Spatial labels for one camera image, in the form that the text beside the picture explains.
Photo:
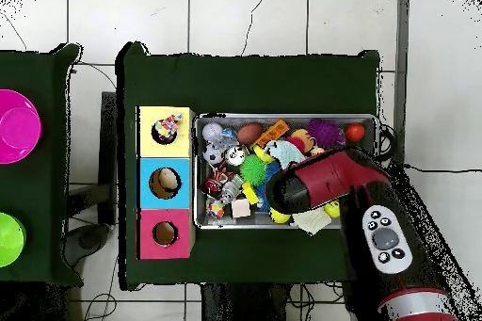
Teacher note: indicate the brown foam football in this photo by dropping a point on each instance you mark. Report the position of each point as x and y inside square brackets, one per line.
[249, 132]

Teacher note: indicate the small wooden block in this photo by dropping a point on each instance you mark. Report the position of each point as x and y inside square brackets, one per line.
[241, 208]

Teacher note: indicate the black equipment stand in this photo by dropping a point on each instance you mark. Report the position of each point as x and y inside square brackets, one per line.
[108, 129]

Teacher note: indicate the dark green side table cloth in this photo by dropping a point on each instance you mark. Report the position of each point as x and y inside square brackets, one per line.
[41, 72]

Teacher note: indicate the purple spiky rubber ball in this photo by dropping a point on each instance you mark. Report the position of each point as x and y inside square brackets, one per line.
[324, 132]

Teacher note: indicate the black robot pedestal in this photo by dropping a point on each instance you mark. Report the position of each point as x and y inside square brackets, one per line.
[241, 306]

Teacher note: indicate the orange plastic toy brick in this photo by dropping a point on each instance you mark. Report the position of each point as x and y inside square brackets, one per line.
[273, 132]

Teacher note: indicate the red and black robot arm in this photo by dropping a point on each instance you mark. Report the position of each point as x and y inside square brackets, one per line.
[331, 178]

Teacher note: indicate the white baseball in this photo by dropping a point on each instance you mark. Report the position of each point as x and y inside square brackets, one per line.
[211, 132]

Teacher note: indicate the colourful patterned cloth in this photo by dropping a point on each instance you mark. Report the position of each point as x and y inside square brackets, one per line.
[167, 126]

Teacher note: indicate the cream waffle cloth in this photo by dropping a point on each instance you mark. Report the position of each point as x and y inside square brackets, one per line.
[310, 221]

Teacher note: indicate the small plain orange ball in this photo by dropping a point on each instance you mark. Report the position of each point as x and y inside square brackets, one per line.
[355, 132]

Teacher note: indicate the magenta plastic bowl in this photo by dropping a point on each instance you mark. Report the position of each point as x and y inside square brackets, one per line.
[17, 127]

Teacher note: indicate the black and white soccer ball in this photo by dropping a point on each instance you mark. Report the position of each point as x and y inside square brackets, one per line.
[212, 154]

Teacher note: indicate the grey metal pole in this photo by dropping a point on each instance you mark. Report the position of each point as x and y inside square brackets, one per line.
[402, 35]

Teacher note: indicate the plain yellow foam ball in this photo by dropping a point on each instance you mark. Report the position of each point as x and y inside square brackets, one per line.
[279, 217]

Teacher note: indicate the shallow silver mesh bin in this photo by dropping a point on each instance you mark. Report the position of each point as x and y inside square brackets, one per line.
[211, 221]

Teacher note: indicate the lime green plastic bowl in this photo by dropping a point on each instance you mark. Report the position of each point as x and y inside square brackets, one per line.
[10, 240]

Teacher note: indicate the mint green waffle cloth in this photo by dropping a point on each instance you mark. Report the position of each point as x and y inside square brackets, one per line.
[284, 151]

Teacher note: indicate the wooden box with three holes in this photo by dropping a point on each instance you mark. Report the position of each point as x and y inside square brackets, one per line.
[180, 147]

